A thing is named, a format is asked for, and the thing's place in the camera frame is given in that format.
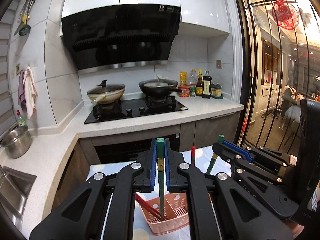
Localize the red instant noodle cup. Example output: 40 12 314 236
177 85 191 98

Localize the clear plastic bottle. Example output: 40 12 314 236
187 69 198 86

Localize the green dish soap bottle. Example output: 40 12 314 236
17 110 27 127

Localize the teal condiment jar set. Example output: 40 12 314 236
210 83 223 99

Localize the black wok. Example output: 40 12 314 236
138 79 183 100

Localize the black range hood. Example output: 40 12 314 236
62 4 181 70

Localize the black gas stove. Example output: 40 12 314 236
84 96 188 124

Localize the brown sauce bottle yellow cap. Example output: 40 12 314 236
195 69 203 96

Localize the red paper window decoration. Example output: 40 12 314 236
271 0 299 30

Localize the beige wok with lid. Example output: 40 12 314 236
87 80 126 105

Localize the stainless steel sink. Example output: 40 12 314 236
1 166 36 231

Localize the pink perforated utensil holder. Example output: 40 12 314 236
140 193 189 236

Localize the blue patterned tablecloth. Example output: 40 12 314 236
86 146 233 240

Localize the purple hanging cloth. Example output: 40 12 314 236
18 70 27 113

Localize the bright red chopstick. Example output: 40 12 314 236
135 194 162 220

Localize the yellow seasoning packet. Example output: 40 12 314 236
180 71 187 86

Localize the white hanging towel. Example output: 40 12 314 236
23 67 37 120

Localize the green chopstick gold band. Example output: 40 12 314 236
156 138 164 221

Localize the dark soy sauce bottle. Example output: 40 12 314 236
202 70 212 99

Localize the hanging green strainer ladle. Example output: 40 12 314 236
14 0 36 36

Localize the stainless steel pot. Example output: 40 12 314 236
1 126 32 159

